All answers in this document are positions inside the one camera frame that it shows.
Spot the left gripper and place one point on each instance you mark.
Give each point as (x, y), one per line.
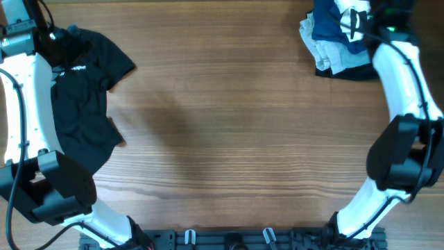
(66, 38)

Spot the dark blue folded shirt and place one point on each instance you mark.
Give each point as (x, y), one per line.
(326, 29)

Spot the light grey-blue folded shirt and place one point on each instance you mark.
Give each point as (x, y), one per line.
(334, 56)

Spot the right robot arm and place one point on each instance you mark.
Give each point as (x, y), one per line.
(408, 155)

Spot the black t-shirt with logo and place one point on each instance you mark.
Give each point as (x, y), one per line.
(79, 95)

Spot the black folded shirt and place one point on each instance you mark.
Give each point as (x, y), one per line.
(360, 73)

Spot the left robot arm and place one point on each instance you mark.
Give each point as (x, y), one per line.
(38, 180)

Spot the white t-shirt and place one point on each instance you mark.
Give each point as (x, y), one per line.
(354, 14)

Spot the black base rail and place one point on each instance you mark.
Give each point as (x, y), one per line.
(268, 238)

